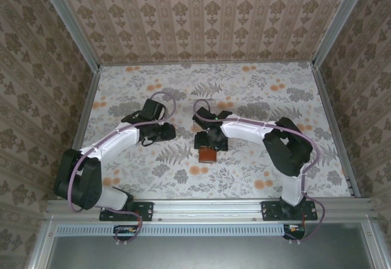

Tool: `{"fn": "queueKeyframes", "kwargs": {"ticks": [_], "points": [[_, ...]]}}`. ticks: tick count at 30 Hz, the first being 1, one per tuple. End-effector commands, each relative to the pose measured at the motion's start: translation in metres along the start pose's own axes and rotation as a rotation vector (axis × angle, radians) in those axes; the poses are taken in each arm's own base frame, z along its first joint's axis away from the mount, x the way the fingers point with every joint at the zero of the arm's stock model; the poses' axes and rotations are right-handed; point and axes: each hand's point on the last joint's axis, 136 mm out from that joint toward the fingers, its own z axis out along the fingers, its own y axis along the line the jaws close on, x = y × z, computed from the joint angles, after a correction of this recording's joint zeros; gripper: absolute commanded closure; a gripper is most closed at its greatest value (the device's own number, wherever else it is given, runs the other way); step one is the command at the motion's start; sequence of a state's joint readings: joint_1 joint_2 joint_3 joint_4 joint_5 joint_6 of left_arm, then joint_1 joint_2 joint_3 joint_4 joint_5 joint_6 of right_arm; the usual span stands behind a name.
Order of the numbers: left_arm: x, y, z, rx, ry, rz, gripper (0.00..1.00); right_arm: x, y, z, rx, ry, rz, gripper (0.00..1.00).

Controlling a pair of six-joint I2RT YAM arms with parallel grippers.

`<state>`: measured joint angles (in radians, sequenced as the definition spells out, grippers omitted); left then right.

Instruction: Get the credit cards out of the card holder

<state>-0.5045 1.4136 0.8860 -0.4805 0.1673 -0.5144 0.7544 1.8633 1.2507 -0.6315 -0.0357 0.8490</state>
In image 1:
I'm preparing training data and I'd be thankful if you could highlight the aluminium mounting rail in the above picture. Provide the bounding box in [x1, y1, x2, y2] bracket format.
[44, 198, 375, 221]

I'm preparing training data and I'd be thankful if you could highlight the floral patterned table cover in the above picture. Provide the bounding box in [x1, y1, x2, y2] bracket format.
[68, 62, 352, 201]

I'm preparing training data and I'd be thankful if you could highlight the aluminium side rail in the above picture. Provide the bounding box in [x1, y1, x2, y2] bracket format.
[57, 65, 101, 201]
[311, 64, 363, 198]

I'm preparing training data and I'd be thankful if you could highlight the black power connector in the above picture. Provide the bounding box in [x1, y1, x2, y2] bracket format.
[113, 224, 138, 241]
[283, 223, 306, 240]

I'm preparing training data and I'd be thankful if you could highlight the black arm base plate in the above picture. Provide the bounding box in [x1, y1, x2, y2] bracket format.
[99, 201, 153, 223]
[261, 201, 318, 222]

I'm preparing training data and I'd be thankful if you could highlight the grey metal panel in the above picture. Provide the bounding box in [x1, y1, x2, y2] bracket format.
[45, 235, 379, 269]

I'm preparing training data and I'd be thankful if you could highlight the brown leather card holder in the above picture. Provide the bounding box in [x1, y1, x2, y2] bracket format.
[197, 146, 219, 164]

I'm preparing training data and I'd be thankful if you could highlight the slotted grey cable duct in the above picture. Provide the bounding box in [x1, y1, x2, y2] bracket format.
[56, 223, 290, 237]

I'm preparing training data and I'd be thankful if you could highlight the aluminium frame post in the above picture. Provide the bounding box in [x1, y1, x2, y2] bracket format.
[311, 0, 373, 68]
[42, 0, 101, 71]

